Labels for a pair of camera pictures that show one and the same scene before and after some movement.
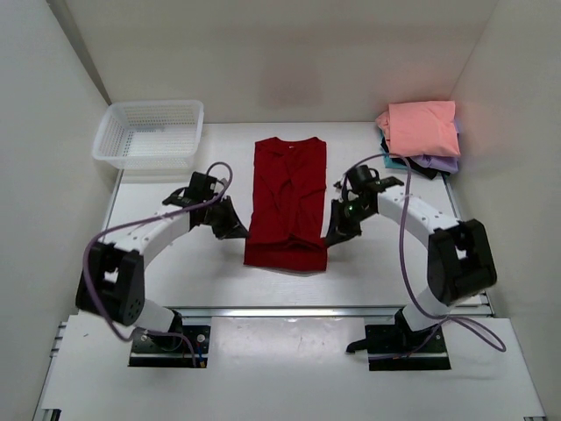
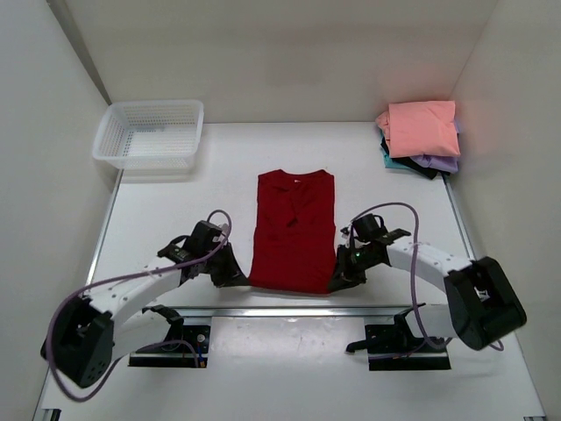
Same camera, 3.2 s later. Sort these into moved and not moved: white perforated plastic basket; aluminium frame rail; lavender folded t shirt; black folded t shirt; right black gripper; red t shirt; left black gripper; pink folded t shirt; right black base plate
Moved: left black gripper; red t shirt; right black gripper
Not moved: white perforated plastic basket; right black base plate; lavender folded t shirt; aluminium frame rail; pink folded t shirt; black folded t shirt
